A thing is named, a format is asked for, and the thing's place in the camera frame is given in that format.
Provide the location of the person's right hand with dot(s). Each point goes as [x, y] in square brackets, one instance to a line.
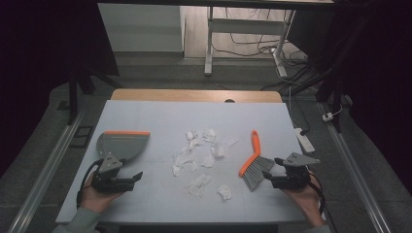
[307, 199]

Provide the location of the white plug adapter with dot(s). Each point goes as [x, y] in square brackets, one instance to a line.
[327, 116]

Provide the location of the black stand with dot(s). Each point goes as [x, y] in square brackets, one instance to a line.
[74, 93]
[335, 97]

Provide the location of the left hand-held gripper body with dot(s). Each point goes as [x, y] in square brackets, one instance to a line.
[110, 184]

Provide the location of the white desk frame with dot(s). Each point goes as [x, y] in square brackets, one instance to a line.
[246, 27]

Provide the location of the pile of crumpled white paper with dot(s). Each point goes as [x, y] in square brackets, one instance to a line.
[197, 161]

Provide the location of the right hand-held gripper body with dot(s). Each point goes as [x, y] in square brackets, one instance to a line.
[293, 178]

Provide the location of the person's left hand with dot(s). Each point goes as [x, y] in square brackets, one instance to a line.
[94, 199]

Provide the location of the wooden table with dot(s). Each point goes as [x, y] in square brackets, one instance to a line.
[194, 95]

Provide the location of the white cabinet panel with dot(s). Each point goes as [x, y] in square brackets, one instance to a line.
[142, 27]

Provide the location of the white power strip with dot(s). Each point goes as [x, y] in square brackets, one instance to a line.
[304, 139]

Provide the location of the grey dustpan with orange edge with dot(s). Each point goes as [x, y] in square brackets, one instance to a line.
[124, 145]

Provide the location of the metal floor rail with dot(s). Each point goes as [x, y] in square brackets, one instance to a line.
[42, 174]
[356, 174]

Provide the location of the black floor bracket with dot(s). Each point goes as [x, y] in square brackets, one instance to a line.
[82, 136]

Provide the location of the orange hand brush grey bristles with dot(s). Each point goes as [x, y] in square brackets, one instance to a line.
[256, 161]

